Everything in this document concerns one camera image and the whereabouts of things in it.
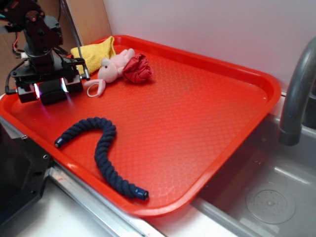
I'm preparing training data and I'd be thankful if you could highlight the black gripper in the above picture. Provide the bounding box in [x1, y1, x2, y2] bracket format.
[9, 50, 86, 103]

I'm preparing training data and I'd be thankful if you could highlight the small black box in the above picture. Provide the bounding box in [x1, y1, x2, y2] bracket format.
[39, 79, 67, 106]

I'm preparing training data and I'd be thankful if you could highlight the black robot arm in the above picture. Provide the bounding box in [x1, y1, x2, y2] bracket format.
[0, 0, 90, 105]

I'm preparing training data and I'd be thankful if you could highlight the black box at left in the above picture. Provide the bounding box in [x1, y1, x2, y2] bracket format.
[0, 126, 52, 227]

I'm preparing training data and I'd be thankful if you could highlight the yellow knitted cloth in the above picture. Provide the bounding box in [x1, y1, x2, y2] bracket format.
[70, 36, 116, 74]

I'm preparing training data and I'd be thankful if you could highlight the pink pig plush toy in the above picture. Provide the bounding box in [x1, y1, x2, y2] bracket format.
[83, 48, 135, 97]

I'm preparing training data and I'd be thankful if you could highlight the crumpled red cloth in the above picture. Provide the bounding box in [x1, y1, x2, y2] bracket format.
[122, 53, 154, 83]

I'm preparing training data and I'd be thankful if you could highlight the red plastic tray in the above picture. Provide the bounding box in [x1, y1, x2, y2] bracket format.
[0, 36, 281, 217]

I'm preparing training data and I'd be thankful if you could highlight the grey toy sink basin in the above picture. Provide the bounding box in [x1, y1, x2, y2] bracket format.
[192, 115, 316, 237]

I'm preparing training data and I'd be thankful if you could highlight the grey sink faucet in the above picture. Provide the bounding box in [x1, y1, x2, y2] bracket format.
[278, 38, 316, 146]

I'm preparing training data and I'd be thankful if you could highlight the grey flexible metal cable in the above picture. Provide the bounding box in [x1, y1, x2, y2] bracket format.
[62, 0, 91, 81]

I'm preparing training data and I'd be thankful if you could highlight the dark blue braided rope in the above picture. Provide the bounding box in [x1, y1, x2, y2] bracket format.
[54, 117, 150, 201]

